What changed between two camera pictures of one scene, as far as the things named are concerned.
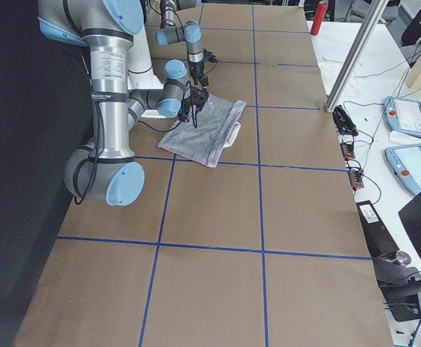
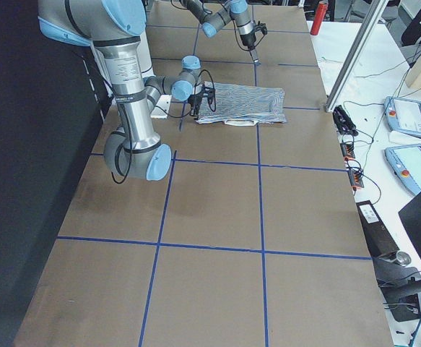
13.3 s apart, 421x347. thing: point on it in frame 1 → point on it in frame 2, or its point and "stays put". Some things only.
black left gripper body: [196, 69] → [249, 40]
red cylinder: [320, 12] stays put
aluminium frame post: [359, 48] stays put
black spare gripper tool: [343, 123] stays put
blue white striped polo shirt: [204, 144] → [241, 105]
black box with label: [380, 241] stays put
